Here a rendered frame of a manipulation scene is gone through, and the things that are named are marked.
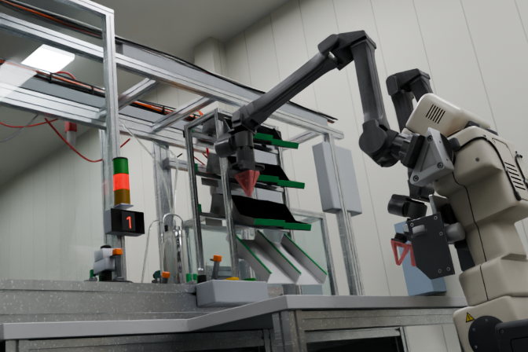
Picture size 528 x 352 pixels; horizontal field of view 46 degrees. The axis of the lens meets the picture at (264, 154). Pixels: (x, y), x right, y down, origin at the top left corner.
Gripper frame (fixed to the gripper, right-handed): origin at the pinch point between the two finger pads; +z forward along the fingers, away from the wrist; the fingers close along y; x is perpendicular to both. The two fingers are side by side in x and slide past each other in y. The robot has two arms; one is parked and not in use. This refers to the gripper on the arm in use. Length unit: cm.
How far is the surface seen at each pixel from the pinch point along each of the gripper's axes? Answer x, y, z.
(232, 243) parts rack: -22.5, -14.2, 9.6
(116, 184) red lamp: -30.8, 26.5, -7.4
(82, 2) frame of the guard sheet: -35, 36, -72
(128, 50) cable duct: -75, -12, -87
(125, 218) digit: -28.6, 25.2, 3.8
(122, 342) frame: 7, 52, 43
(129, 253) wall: -509, -325, -103
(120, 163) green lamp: -29.8, 25.7, -13.9
